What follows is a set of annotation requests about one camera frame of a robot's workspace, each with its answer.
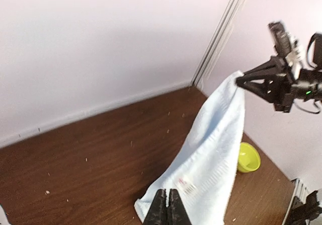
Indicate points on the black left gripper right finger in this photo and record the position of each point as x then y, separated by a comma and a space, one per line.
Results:
176, 213

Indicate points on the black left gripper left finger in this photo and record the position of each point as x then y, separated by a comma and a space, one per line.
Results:
157, 213

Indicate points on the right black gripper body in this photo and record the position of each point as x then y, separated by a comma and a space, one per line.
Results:
301, 82

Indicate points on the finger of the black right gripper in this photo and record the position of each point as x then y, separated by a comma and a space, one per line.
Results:
259, 86
273, 68

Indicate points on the light blue towel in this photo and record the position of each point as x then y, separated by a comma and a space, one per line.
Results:
204, 170

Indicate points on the lime green plastic bowl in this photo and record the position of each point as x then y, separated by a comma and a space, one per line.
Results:
248, 159

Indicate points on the right aluminium frame post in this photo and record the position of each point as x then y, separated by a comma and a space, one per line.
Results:
217, 43

